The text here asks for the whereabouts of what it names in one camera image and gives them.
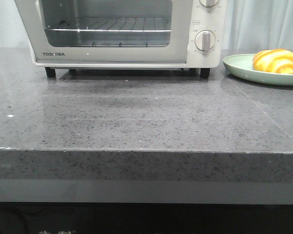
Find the glass oven door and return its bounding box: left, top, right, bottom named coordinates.
left=16, top=0, right=193, bottom=63

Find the yellow striped croissant bread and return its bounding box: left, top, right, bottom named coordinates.
left=252, top=49, right=293, bottom=75

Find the white Toshiba toaster oven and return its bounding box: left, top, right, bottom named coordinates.
left=14, top=0, right=227, bottom=79

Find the lower white timer knob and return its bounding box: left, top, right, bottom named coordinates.
left=195, top=30, right=215, bottom=52

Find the light green plate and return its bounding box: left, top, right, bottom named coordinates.
left=223, top=54, right=293, bottom=86

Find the upper white temperature knob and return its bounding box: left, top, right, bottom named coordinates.
left=199, top=0, right=219, bottom=8

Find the white curtain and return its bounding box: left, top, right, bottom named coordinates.
left=0, top=0, right=293, bottom=50

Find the metal wire oven rack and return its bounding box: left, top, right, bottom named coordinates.
left=44, top=17, right=171, bottom=47

